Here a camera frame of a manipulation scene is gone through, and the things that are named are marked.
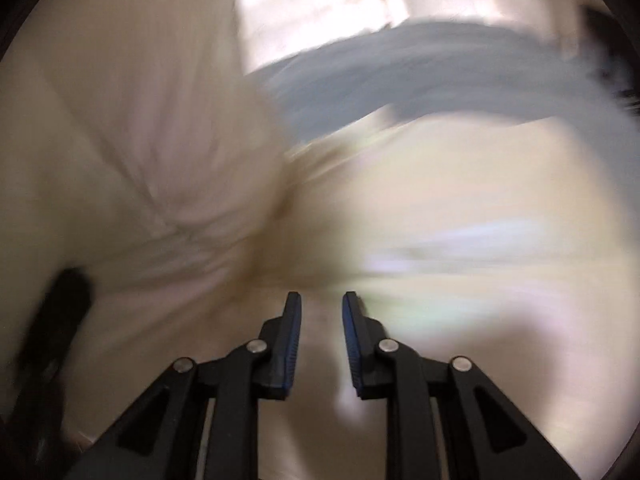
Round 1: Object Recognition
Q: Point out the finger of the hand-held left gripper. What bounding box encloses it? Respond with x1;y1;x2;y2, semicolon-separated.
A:
42;267;96;341

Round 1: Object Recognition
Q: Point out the white puffer jacket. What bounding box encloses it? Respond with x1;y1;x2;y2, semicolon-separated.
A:
0;0;640;480

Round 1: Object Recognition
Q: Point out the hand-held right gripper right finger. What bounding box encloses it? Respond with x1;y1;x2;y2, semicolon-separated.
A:
341;291;583;480

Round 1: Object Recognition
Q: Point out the grey-blue bed blanket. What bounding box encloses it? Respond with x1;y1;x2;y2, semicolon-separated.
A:
245;19;636;148

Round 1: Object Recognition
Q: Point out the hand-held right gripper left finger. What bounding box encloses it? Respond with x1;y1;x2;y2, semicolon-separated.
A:
65;291;303;480

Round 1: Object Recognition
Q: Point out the white leaf-print curtain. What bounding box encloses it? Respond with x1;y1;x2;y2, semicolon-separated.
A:
227;0;416;73

